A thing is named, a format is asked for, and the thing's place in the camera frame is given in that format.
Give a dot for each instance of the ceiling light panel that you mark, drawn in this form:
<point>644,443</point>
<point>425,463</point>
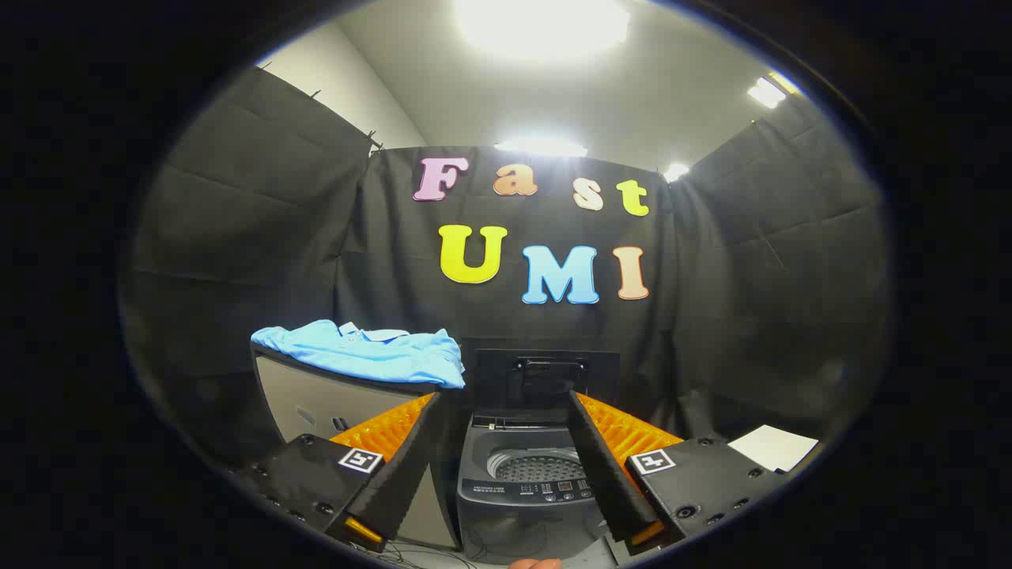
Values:
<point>767,92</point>
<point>676,171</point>
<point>541,147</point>

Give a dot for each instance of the grey washing machine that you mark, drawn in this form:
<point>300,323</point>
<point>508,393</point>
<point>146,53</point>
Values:
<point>522,521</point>

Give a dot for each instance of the grey cabinet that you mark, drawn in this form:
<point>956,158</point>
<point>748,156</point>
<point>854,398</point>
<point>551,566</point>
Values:
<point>308,407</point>

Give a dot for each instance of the dark washing machine lid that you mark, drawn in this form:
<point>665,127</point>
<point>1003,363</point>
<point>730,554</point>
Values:
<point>502,379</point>

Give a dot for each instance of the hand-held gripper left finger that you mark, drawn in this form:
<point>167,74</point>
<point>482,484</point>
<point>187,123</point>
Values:
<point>403,466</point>

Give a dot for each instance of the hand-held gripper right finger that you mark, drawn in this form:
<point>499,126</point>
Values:
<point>605,466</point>

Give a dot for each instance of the light blue polo shirt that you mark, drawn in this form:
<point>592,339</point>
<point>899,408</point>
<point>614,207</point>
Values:
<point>371,356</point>

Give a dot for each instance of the large ceiling light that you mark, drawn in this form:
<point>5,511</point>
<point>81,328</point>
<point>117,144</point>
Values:
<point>541,24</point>

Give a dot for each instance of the black backdrop cloth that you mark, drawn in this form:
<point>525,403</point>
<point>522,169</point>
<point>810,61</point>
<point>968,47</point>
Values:
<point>395,261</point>

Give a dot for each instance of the white paper sheet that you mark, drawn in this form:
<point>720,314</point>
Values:
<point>773,448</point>

